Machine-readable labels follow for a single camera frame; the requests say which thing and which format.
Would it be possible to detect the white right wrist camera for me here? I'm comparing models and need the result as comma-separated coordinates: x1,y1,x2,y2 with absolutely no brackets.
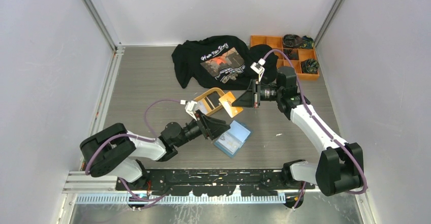
250,58,266,82

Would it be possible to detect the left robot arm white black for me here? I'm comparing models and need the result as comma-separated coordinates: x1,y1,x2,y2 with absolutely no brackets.
79,110,230,190

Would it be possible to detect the green patterned sock lower right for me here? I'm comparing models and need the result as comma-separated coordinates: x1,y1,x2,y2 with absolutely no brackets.
300,58,320,74

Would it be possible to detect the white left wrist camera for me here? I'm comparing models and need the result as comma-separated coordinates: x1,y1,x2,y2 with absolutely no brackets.
184,100,197,120

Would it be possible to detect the blue leather card holder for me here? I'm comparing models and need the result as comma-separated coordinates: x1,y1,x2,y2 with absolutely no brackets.
213,120,253,158

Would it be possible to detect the dark sock middle compartment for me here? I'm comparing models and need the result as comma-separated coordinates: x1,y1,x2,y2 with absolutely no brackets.
283,48,299,60

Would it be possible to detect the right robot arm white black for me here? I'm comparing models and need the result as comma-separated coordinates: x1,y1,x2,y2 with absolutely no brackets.
231,66,368,196

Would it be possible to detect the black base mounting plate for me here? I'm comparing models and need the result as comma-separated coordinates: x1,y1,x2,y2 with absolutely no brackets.
128,169,302,197

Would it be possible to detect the dark rolled sock top left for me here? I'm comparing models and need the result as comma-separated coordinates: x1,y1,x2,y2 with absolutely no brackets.
282,34,303,48

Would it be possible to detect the orange wooden compartment tray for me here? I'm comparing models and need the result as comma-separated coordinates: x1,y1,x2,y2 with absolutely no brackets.
250,35,320,81

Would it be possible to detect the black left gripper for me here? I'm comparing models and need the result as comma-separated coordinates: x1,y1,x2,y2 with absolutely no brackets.
174,109,230,148

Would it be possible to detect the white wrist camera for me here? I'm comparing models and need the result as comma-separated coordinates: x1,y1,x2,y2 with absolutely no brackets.
250,58,266,82
184,100,197,120

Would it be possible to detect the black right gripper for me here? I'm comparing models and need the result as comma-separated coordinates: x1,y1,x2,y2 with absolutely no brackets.
232,79,283,108

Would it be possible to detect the green rolled sock top right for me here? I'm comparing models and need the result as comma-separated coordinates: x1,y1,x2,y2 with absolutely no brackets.
300,36,315,49

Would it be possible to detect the yellow oval tray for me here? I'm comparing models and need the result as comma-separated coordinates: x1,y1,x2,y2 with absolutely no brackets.
193,87,225,116

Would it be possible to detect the gold orange card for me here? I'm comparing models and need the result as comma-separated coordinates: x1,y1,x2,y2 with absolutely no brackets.
219,91,243,118

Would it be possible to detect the black printed t-shirt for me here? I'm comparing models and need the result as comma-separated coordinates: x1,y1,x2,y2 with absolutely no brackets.
171,35,278,90

